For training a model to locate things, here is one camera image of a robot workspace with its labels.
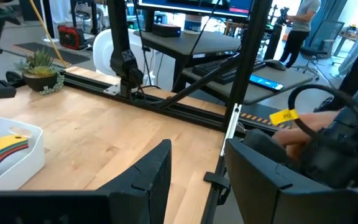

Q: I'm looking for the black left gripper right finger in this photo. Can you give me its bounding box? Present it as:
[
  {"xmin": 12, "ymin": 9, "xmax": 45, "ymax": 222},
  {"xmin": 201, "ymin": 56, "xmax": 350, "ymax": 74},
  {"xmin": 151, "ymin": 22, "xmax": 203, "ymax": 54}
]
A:
[{"xmin": 224, "ymin": 138, "xmax": 358, "ymax": 224}]

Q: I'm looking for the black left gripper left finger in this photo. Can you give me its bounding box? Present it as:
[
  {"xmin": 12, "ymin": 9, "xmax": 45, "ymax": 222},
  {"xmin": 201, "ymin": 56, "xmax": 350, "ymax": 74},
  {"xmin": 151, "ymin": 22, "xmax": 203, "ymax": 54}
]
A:
[{"xmin": 96, "ymin": 139, "xmax": 173, "ymax": 224}]

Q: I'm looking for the white plastic basket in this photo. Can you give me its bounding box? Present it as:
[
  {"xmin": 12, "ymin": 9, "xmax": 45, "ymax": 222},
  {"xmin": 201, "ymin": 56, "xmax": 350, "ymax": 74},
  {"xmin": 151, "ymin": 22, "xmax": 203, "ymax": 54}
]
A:
[{"xmin": 0, "ymin": 116, "xmax": 46, "ymax": 192}]

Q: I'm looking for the potted succulent plant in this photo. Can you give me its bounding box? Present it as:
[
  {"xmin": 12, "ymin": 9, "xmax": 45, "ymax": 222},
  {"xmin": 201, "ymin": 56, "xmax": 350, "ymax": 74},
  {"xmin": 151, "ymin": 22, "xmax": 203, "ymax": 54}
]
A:
[{"xmin": 13, "ymin": 48, "xmax": 66, "ymax": 96}]

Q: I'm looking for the person's hand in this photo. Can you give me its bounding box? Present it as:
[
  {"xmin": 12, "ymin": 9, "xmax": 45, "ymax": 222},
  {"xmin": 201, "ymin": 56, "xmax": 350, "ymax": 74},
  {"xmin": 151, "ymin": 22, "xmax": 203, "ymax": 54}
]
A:
[{"xmin": 272, "ymin": 110, "xmax": 340, "ymax": 161}]

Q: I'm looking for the black hazard-striped floor mat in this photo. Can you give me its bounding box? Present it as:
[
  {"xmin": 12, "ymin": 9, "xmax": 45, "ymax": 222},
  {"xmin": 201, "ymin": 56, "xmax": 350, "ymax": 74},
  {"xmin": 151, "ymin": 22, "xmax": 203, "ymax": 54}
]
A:
[{"xmin": 12, "ymin": 42, "xmax": 92, "ymax": 67}]

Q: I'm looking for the red and black case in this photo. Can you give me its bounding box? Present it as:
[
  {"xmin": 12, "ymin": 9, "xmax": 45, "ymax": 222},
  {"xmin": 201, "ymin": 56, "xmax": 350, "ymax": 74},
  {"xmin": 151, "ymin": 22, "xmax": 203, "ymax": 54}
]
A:
[{"xmin": 57, "ymin": 24, "xmax": 87, "ymax": 51}]

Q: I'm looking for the black backlit keyboard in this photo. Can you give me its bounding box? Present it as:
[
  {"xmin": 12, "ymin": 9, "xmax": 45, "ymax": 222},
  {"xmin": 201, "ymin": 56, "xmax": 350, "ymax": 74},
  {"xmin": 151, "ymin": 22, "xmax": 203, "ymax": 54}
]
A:
[{"xmin": 191, "ymin": 57, "xmax": 267, "ymax": 86}]

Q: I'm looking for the smartphone with lit screen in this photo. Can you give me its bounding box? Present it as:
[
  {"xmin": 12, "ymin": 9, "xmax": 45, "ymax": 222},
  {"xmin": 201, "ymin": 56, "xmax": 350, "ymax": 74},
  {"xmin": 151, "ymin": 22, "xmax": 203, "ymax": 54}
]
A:
[{"xmin": 248, "ymin": 73, "xmax": 285, "ymax": 93}]

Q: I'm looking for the black computer mouse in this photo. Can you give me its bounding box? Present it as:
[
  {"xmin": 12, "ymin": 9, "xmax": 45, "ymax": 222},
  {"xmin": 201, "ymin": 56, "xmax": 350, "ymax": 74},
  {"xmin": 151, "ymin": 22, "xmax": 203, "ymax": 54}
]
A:
[{"xmin": 263, "ymin": 58, "xmax": 288, "ymax": 72}]

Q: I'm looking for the grey desk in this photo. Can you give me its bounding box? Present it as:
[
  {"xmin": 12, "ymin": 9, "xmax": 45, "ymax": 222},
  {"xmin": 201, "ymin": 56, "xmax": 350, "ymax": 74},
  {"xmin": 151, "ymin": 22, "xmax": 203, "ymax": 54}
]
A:
[{"xmin": 134, "ymin": 29, "xmax": 244, "ymax": 62}]

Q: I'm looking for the small black box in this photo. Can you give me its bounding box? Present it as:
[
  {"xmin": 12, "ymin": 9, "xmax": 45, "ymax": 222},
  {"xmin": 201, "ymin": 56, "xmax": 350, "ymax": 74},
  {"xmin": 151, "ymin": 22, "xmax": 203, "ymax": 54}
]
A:
[{"xmin": 151, "ymin": 22, "xmax": 182, "ymax": 39}]

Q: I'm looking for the white and blue container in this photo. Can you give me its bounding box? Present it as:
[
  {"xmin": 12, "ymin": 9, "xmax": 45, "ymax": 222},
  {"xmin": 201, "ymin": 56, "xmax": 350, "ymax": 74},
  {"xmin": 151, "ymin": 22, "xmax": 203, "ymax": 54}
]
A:
[{"xmin": 183, "ymin": 14, "xmax": 203, "ymax": 32}]

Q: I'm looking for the grey office chair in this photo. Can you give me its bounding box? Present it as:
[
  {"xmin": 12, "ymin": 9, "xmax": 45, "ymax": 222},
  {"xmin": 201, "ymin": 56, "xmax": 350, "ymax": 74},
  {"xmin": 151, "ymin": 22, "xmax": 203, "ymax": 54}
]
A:
[{"xmin": 292, "ymin": 20, "xmax": 347, "ymax": 80}]

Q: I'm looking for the black monitor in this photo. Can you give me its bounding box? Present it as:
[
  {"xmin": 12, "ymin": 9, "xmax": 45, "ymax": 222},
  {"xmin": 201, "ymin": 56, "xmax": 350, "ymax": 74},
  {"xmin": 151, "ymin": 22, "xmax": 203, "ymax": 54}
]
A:
[{"xmin": 134, "ymin": 0, "xmax": 255, "ymax": 19}]

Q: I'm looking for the black cable with yellow tag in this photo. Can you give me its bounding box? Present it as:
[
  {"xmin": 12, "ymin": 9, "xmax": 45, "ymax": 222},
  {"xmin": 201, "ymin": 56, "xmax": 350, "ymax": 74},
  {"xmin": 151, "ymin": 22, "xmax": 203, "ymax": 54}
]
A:
[{"xmin": 268, "ymin": 83, "xmax": 358, "ymax": 141}]

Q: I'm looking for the black aluminium table frame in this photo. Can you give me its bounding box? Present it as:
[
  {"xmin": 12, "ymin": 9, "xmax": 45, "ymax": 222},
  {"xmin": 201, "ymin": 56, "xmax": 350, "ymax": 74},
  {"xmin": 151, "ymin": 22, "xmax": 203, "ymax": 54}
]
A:
[{"xmin": 6, "ymin": 0, "xmax": 295, "ymax": 224}]

